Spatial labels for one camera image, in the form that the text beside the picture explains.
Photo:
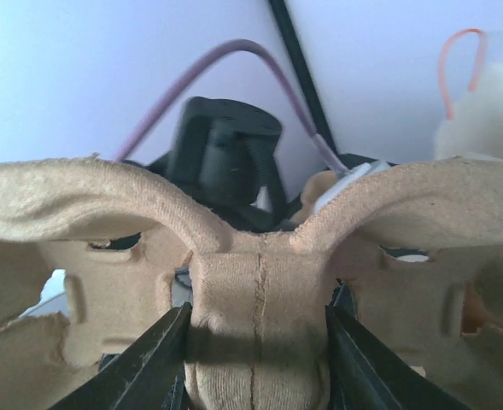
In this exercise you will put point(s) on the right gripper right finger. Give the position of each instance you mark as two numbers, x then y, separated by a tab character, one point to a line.
366	374

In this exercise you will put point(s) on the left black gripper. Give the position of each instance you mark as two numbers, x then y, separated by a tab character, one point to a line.
223	157

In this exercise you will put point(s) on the white bag orange handles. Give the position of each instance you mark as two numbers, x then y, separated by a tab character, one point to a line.
473	127

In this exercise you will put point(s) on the brown pulp cup carrier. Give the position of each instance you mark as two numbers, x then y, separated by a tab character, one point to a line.
89	251

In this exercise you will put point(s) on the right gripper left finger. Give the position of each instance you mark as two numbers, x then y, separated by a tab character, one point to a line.
149	374

